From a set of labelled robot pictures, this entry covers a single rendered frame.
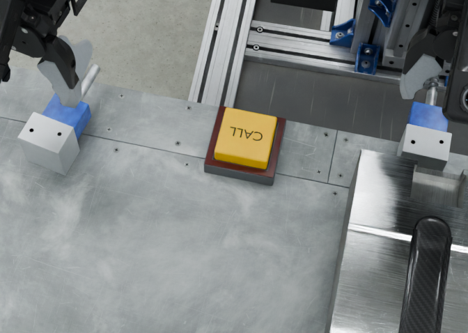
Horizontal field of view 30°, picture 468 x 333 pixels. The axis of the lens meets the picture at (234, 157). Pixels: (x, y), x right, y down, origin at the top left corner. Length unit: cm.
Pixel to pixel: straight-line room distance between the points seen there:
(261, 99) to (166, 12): 47
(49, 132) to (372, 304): 39
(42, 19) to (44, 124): 20
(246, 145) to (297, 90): 80
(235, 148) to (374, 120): 80
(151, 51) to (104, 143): 105
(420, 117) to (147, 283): 36
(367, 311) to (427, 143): 22
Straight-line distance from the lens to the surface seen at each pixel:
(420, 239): 89
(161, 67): 203
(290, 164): 100
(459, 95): 76
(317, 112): 173
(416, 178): 94
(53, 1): 80
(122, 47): 207
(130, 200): 98
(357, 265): 87
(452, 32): 81
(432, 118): 101
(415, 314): 87
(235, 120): 98
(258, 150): 96
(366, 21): 171
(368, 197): 89
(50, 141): 97
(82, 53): 88
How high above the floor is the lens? 168
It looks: 62 degrees down
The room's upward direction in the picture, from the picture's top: 2 degrees clockwise
